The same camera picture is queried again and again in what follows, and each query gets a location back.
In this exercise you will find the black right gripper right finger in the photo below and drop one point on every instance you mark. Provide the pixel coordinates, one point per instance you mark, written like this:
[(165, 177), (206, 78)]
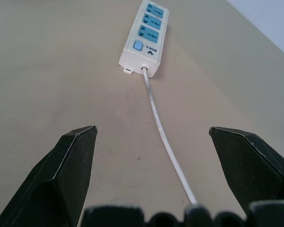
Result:
[(248, 165)]

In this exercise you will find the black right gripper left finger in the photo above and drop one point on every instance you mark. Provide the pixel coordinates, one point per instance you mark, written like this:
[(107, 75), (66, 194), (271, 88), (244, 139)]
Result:
[(61, 175)]

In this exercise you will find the white power strip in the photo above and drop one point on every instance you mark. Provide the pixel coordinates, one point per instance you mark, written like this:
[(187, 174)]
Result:
[(144, 40)]

